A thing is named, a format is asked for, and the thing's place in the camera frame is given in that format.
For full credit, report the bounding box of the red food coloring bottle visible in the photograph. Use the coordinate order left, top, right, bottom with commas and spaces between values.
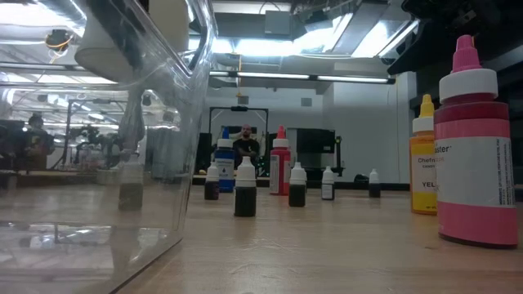
269, 125, 292, 197

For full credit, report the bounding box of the blue food coloring bottle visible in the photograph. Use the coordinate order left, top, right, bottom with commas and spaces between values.
213, 127, 236, 194

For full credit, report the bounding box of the small white-capped dropper bottle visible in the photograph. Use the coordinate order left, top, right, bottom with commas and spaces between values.
204, 162, 221, 201
288, 162, 307, 208
234, 156, 258, 218
320, 166, 336, 201
369, 168, 382, 199
118, 153, 145, 212

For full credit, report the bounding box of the yellow food coloring bottle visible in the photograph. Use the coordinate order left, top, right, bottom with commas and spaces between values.
409, 94, 438, 216

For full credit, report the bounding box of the pink food coloring bottle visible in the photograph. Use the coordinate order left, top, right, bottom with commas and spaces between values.
433, 34, 520, 249

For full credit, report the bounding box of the person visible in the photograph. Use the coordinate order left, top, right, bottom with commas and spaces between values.
22, 114, 56, 172
231, 124, 262, 169

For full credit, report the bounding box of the black workstation cabinet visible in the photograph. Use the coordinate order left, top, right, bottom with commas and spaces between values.
285, 127, 346, 183

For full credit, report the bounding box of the ceiling light strip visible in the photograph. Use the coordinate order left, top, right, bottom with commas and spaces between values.
208, 70, 396, 85

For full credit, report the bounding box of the clear plastic container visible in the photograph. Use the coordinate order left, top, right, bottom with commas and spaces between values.
0, 0, 218, 294

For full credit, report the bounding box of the grey ceiling box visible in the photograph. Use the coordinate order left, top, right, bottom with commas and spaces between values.
264, 10, 292, 36

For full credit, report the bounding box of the black aluminium table frame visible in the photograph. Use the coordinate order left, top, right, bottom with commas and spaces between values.
191, 179, 412, 192

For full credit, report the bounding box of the silver ventilation duct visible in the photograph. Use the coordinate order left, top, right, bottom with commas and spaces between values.
292, 10, 420, 58

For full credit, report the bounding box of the ceiling cord reel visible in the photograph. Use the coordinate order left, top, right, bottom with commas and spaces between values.
44, 29, 74, 52

